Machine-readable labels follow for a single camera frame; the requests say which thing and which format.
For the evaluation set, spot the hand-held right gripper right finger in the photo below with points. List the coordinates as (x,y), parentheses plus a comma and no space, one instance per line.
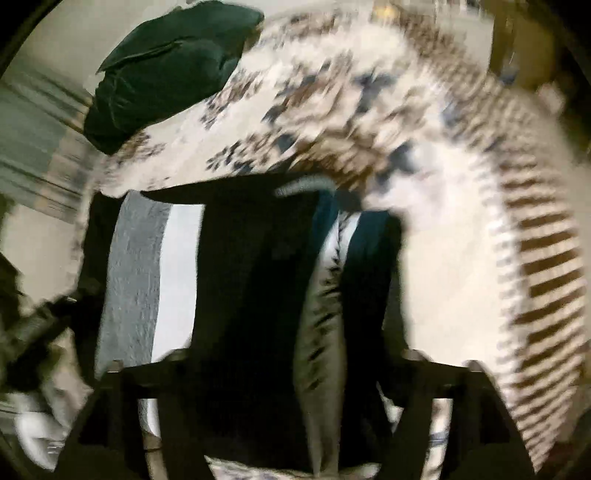
(415,408)

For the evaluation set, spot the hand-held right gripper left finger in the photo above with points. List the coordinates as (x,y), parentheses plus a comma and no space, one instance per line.
(180,415)

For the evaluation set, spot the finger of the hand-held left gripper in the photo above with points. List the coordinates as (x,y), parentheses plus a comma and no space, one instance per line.
(74,307)

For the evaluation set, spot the navy white striped garment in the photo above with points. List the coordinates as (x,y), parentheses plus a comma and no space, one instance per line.
(249,286)

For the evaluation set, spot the dark green garment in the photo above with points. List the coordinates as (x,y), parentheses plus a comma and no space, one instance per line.
(161,74)

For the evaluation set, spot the cream patterned blanket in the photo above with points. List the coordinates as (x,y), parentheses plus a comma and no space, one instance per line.
(369,115)

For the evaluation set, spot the brown wooden furniture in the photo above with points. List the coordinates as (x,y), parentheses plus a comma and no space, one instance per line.
(526,50)

